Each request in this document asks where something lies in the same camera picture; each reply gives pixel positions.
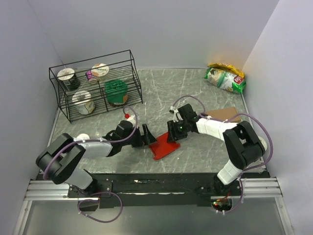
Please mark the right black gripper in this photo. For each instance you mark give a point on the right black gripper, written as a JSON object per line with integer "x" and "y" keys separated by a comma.
{"x": 173, "y": 135}

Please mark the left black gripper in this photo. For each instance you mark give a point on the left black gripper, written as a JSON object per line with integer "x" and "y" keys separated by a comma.
{"x": 148, "y": 138}

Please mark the red paper box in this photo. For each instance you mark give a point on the red paper box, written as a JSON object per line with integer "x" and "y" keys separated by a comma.
{"x": 162, "y": 148}

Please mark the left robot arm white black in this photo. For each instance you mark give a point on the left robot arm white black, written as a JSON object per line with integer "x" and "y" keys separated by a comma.
{"x": 60, "y": 160}

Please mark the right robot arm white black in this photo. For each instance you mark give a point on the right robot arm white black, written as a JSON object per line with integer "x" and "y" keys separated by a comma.
{"x": 242, "y": 143}

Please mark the brown cardboard box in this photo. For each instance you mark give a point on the brown cardboard box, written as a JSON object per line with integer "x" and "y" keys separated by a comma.
{"x": 221, "y": 114}

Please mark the green lidded jar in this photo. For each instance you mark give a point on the green lidded jar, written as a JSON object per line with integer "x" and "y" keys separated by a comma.
{"x": 116, "y": 92}

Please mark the metal tin can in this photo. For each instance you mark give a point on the metal tin can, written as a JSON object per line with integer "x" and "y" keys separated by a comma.
{"x": 83, "y": 136}

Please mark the green chips bag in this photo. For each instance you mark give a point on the green chips bag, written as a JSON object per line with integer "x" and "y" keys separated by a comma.
{"x": 225, "y": 80}

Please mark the white cup lower shelf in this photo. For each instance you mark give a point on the white cup lower shelf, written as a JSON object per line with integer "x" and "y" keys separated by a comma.
{"x": 83, "y": 102}

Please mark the white yogurt cup orange label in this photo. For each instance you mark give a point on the white yogurt cup orange label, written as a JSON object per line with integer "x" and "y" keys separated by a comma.
{"x": 100, "y": 71}

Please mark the yellow chips bag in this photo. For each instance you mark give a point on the yellow chips bag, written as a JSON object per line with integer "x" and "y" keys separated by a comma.
{"x": 227, "y": 67}

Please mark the small purple white cup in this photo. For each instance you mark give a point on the small purple white cup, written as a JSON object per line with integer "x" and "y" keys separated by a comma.
{"x": 89, "y": 75}

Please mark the foil lid dark cup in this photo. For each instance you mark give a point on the foil lid dark cup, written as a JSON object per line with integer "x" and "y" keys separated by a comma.
{"x": 68, "y": 79}

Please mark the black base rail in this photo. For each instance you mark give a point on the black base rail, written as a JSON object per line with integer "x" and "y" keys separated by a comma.
{"x": 160, "y": 189}

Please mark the black wire rack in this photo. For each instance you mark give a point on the black wire rack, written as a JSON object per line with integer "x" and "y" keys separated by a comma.
{"x": 122, "y": 67}

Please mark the aluminium frame rail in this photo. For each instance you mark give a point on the aluminium frame rail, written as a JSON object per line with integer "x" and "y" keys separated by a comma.
{"x": 177, "y": 163}

